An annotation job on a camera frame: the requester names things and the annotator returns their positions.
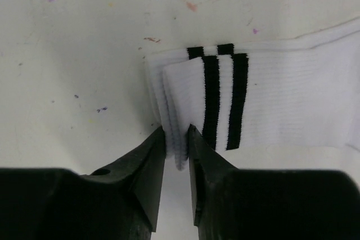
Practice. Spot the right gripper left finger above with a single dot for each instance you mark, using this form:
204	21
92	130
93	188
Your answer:
118	201

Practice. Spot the white sock black stripes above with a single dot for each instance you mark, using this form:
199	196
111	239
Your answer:
302	91

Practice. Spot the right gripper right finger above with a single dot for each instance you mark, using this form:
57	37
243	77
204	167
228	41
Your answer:
232	203

